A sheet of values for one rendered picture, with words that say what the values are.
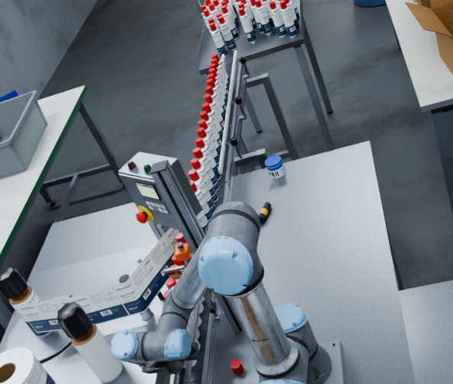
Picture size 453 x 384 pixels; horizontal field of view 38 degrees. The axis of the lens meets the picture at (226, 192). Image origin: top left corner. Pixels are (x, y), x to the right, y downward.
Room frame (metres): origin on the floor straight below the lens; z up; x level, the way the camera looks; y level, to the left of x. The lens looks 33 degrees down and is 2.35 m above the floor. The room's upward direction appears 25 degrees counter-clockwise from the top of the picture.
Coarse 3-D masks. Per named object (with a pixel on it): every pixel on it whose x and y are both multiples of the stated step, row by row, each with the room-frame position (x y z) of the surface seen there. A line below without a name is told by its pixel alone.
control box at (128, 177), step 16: (144, 160) 1.66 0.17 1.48; (160, 160) 1.62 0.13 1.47; (176, 160) 1.59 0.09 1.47; (128, 176) 1.63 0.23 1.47; (144, 176) 1.58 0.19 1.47; (176, 176) 1.57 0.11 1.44; (160, 192) 1.54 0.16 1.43; (192, 192) 1.59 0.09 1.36; (144, 208) 1.63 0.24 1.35; (192, 208) 1.57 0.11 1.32; (160, 224) 1.60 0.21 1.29; (176, 224) 1.54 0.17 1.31
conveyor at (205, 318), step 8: (224, 184) 2.30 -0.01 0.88; (216, 192) 2.27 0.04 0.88; (208, 288) 1.74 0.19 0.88; (208, 312) 1.63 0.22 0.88; (208, 320) 1.60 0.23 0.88; (200, 328) 1.58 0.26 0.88; (200, 336) 1.55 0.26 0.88; (200, 344) 1.51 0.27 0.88; (200, 352) 1.48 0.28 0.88; (200, 360) 1.45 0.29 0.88; (200, 368) 1.42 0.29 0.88; (192, 376) 1.40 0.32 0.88; (200, 376) 1.39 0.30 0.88
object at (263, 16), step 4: (256, 0) 3.60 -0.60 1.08; (256, 4) 3.58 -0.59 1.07; (260, 4) 3.57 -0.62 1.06; (256, 8) 3.59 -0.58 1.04; (260, 8) 3.56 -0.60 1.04; (264, 8) 3.57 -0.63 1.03; (260, 12) 3.56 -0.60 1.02; (264, 12) 3.57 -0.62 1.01; (260, 16) 3.57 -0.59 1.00; (264, 16) 3.56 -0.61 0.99; (260, 20) 3.57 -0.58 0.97; (264, 20) 3.56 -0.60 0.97; (268, 20) 3.57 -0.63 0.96; (264, 24) 3.56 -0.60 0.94; (268, 24) 3.56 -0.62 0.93; (264, 28) 3.57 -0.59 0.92; (268, 28) 3.56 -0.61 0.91; (264, 32) 3.58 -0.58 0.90; (268, 32) 3.56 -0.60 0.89; (272, 32) 3.57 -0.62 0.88
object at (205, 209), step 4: (192, 184) 2.07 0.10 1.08; (196, 188) 2.08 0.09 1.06; (196, 192) 2.07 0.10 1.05; (200, 192) 2.07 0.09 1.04; (196, 196) 2.06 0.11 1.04; (200, 196) 2.07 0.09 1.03; (200, 200) 2.06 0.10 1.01; (204, 200) 2.07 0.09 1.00; (200, 204) 2.06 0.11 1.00; (204, 204) 2.07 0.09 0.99; (204, 208) 2.06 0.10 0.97; (208, 208) 2.07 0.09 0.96; (204, 212) 2.06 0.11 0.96; (208, 212) 2.07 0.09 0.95; (208, 216) 2.06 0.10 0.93; (208, 220) 2.06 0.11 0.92
